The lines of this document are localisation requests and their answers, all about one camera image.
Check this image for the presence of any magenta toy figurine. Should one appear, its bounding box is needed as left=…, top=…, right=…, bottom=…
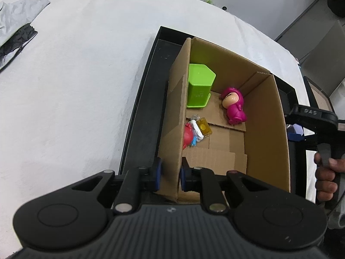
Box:
left=221, top=87, right=248, bottom=126

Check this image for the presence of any yellow translucent charm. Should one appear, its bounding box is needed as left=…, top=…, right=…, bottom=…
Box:
left=196, top=117, right=213, bottom=137

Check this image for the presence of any person's right hand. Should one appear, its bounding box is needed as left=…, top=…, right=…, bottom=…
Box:
left=314, top=152, right=345, bottom=203

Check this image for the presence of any grey black plastic bag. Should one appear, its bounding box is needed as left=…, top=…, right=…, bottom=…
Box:
left=0, top=0, right=51, bottom=47

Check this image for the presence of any green hexagonal container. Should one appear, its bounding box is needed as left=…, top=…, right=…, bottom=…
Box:
left=187, top=63, right=217, bottom=109

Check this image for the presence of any white storage box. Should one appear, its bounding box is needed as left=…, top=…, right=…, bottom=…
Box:
left=330, top=79, right=345, bottom=112

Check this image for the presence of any black garment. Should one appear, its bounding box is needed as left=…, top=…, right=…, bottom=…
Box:
left=0, top=24, right=38, bottom=72

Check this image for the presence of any purple cube toy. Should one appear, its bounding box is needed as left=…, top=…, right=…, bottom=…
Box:
left=287, top=123, right=305, bottom=142

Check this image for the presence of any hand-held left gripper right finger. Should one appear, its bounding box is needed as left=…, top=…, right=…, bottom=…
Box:
left=180, top=157, right=290, bottom=213

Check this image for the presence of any cardboard box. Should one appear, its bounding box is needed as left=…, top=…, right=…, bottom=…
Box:
left=156, top=37, right=291, bottom=203

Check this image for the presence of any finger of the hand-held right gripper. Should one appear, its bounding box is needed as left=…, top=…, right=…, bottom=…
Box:
left=284, top=105, right=298, bottom=126

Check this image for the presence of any black plastic tray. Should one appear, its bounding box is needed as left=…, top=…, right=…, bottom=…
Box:
left=119, top=26, right=308, bottom=203

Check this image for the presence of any small red doll figure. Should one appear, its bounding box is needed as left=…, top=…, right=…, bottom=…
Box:
left=183, top=122, right=206, bottom=150

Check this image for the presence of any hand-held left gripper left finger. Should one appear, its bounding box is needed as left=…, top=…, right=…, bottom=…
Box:
left=71, top=157, right=163, bottom=213

